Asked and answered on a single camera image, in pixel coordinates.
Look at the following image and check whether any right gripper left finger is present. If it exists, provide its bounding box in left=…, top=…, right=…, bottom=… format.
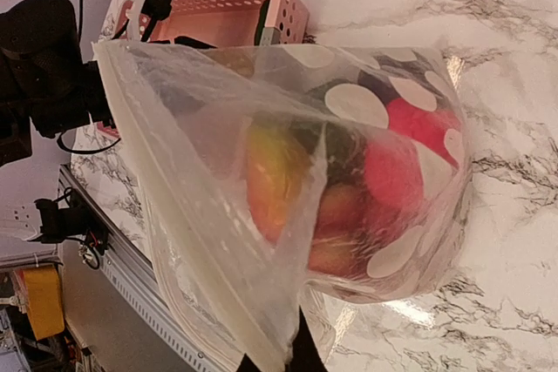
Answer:
left=236, top=355, right=262, bottom=372

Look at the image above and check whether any front aluminium rail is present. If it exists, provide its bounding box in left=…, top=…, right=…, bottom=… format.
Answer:
left=60, top=165, right=218, bottom=372

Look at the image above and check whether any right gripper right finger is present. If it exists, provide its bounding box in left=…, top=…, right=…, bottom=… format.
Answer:
left=285, top=309, right=327, bottom=372

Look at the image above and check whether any green cucumber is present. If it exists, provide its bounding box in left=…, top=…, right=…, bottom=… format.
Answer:
left=254, top=0, right=270, bottom=45

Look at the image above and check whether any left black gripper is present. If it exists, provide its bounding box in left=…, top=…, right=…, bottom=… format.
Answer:
left=25, top=56, right=114, bottom=137

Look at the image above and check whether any pink perforated plastic basket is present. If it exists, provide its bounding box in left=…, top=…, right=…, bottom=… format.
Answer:
left=95, top=0, right=310, bottom=140

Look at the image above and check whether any red round fruit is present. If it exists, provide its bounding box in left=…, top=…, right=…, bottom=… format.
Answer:
left=364, top=98, right=462, bottom=213

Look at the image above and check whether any green avocado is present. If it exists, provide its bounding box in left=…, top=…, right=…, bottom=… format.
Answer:
left=289, top=121, right=366, bottom=186

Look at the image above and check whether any clear dotted zip top bag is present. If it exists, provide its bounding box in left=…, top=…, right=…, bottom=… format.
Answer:
left=93, top=40, right=470, bottom=371

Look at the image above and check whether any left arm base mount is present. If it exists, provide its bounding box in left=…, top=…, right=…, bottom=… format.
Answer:
left=32, top=186, right=109, bottom=270

